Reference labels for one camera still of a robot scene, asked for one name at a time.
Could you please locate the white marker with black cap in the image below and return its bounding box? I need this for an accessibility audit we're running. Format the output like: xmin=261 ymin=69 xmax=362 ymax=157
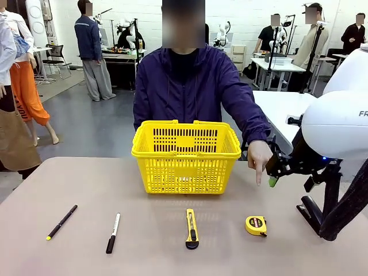
xmin=105 ymin=212 xmax=121 ymax=254

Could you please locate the black stapler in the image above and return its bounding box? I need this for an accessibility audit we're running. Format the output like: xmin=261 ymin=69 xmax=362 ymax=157
xmin=296 ymin=195 xmax=325 ymax=236

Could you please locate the black floor bag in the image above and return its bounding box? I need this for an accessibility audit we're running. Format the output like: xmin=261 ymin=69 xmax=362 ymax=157
xmin=242 ymin=62 xmax=258 ymax=80

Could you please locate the black right arm cable sleeve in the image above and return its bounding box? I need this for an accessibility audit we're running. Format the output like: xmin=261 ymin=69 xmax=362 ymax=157
xmin=319 ymin=160 xmax=368 ymax=242

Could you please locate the person in black t-shirt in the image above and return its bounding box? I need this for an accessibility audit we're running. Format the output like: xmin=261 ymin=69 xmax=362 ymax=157
xmin=255 ymin=13 xmax=284 ymax=55

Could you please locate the person in black clothes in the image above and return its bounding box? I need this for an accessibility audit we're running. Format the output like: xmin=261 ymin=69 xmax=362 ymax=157
xmin=341 ymin=13 xmax=366 ymax=55

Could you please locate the person in purple jacket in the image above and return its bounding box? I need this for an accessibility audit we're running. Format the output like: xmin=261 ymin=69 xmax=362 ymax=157
xmin=133 ymin=0 xmax=273 ymax=144

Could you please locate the person's left forearm purple sleeve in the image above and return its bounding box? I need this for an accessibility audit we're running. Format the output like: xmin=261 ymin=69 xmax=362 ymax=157
xmin=234 ymin=94 xmax=273 ymax=144

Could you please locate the yellow tape measure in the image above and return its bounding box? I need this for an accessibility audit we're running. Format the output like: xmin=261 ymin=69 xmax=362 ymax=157
xmin=245 ymin=216 xmax=268 ymax=237

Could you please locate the yellow black utility knife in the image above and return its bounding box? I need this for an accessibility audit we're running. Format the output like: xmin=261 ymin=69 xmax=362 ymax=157
xmin=185 ymin=208 xmax=200 ymax=250

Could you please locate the person's left hand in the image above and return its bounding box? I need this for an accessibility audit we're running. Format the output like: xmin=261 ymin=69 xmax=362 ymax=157
xmin=247 ymin=140 xmax=274 ymax=187

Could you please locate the yellow plastic shopping basket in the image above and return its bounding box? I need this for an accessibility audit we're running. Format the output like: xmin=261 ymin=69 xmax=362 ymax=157
xmin=131 ymin=120 xmax=242 ymax=195

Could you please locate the black pen with yellow tip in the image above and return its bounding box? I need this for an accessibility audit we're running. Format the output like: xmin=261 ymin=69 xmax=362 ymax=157
xmin=46 ymin=204 xmax=78 ymax=241

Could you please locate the person in navy jacket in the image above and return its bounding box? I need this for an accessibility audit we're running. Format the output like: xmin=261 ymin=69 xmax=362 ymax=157
xmin=74 ymin=0 xmax=117 ymax=102

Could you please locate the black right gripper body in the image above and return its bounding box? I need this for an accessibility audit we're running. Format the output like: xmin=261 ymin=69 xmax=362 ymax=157
xmin=289 ymin=128 xmax=327 ymax=173

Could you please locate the mannequin with orange trousers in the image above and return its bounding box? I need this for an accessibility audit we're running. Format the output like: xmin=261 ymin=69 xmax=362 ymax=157
xmin=5 ymin=0 xmax=60 ymax=146

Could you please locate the person's right forearm purple sleeve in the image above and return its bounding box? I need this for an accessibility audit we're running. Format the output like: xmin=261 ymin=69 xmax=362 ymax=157
xmin=133 ymin=97 xmax=150 ymax=132

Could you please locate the mannequin with brown apron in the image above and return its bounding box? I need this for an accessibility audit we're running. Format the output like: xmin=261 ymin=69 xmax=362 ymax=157
xmin=0 ymin=11 xmax=43 ymax=181

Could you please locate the table with colourful items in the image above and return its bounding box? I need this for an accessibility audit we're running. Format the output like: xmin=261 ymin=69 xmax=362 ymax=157
xmin=101 ymin=47 xmax=147 ymax=87

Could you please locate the large white rounded table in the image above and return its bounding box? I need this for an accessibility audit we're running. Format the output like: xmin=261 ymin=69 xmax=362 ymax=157
xmin=252 ymin=90 xmax=317 ymax=153

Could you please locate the black camera tripod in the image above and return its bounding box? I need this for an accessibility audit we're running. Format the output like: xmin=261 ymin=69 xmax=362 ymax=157
xmin=300 ymin=21 xmax=328 ymax=94
xmin=266 ymin=25 xmax=281 ymax=90
xmin=133 ymin=17 xmax=142 ymax=90

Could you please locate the white table with metal legs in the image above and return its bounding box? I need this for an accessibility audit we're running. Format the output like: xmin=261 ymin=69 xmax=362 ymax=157
xmin=250 ymin=56 xmax=306 ymax=91

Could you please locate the person in beige coat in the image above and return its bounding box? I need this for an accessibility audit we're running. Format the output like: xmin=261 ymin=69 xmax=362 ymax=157
xmin=292 ymin=2 xmax=329 ymax=93

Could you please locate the black office chair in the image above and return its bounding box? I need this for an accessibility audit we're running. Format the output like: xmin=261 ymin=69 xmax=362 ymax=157
xmin=43 ymin=44 xmax=72 ymax=80

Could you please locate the white standing air conditioner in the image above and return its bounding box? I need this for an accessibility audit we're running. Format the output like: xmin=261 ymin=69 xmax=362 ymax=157
xmin=25 ymin=0 xmax=54 ymax=47

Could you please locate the white drawer cabinet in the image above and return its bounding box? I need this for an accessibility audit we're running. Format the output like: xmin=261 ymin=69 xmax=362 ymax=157
xmin=231 ymin=44 xmax=247 ymax=77

